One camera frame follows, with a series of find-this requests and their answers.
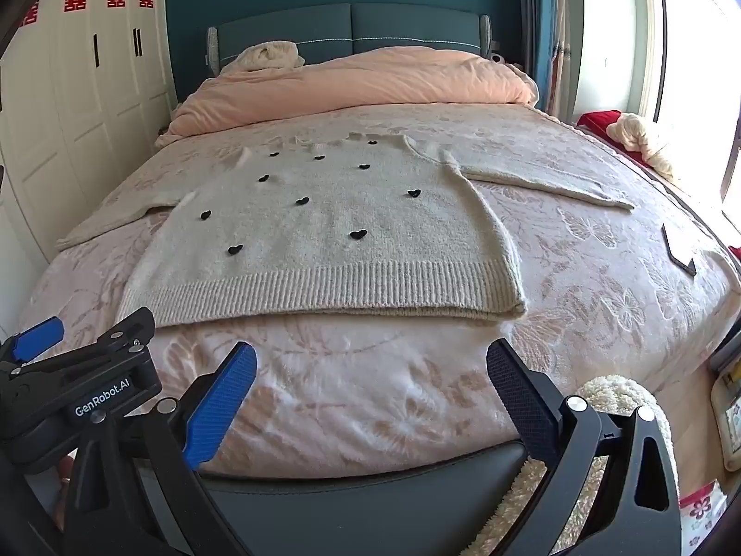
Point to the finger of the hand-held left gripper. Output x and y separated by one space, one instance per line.
37 336
130 327

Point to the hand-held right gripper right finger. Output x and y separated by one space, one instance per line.
521 405

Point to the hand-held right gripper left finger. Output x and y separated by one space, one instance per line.
220 411

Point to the cream sweater with black hearts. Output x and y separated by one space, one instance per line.
324 243

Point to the person's left hand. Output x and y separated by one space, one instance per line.
65 475

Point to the cream fuzzy sleeve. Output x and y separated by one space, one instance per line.
613 394

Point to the pink butterfly blanket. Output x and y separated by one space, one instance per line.
376 394

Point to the floral fabric bag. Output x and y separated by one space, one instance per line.
700 504

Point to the black-edged card on bed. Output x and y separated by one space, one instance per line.
680 252

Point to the white wardrobe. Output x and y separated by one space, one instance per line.
87 98

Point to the red cushion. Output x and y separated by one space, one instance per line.
596 124

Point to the cream knitted cloth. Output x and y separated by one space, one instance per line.
639 136

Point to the cream rumpled towel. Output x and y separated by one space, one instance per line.
266 57

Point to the peach duvet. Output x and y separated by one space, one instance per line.
359 87

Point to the window curtain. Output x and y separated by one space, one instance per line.
556 40

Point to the window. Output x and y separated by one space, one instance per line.
694 69

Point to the teal padded headboard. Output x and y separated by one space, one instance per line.
405 26

